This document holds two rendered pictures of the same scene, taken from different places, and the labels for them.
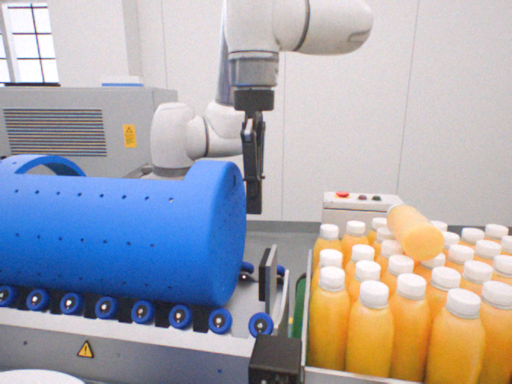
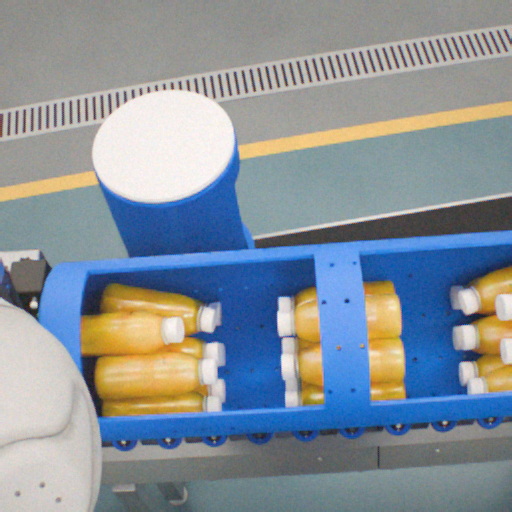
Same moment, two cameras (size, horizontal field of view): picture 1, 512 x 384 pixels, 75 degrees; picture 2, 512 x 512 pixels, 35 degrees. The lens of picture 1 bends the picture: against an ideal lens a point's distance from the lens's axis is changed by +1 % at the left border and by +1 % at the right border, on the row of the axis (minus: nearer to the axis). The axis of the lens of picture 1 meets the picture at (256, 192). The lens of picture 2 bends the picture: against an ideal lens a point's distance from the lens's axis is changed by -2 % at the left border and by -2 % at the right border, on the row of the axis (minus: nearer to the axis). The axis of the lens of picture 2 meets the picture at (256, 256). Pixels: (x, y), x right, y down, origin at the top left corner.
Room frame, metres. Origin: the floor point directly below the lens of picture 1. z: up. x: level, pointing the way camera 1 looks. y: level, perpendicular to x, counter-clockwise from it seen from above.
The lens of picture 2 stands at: (1.25, 0.33, 2.25)
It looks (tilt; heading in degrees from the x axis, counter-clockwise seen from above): 58 degrees down; 176
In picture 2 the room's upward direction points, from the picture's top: 10 degrees counter-clockwise
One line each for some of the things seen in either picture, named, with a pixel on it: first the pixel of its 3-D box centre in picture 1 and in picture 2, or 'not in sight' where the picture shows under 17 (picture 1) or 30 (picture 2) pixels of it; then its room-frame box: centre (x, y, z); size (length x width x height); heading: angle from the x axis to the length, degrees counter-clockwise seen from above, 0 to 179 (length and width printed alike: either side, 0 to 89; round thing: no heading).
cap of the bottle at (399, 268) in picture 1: (401, 264); not in sight; (0.53, -0.25, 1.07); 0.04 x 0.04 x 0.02
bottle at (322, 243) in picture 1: (327, 268); not in sight; (0.68, -0.16, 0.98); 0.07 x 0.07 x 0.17
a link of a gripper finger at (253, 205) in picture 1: (254, 196); not in sight; (0.63, 0.00, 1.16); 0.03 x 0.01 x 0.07; 79
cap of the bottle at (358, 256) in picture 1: (363, 252); not in sight; (0.57, -0.20, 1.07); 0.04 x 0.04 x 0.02
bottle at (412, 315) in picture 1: (404, 334); not in sight; (0.46, -0.24, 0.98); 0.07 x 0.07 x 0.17
